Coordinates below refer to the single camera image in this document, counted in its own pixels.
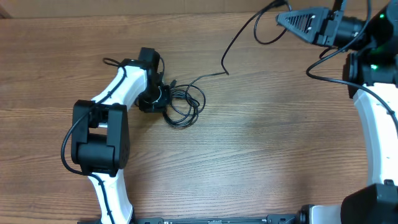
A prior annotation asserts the black USB cable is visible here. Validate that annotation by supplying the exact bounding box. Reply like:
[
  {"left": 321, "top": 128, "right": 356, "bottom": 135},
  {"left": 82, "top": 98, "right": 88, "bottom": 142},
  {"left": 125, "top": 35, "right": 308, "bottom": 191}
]
[{"left": 161, "top": 0, "right": 293, "bottom": 129}]

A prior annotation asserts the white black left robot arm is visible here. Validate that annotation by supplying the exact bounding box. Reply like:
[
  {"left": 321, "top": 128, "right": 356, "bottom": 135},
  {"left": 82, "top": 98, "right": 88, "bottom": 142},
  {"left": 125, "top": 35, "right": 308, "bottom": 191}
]
[{"left": 61, "top": 47, "right": 171, "bottom": 223}]

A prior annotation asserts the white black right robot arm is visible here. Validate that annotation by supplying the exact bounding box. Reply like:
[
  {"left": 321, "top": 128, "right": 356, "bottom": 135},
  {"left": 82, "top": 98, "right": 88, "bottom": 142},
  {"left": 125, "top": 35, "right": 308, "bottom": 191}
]
[{"left": 276, "top": 1, "right": 397, "bottom": 223}]

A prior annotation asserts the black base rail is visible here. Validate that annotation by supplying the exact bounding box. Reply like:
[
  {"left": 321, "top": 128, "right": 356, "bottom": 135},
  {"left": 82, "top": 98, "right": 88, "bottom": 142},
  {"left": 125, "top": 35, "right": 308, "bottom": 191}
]
[{"left": 77, "top": 203, "right": 343, "bottom": 224}]

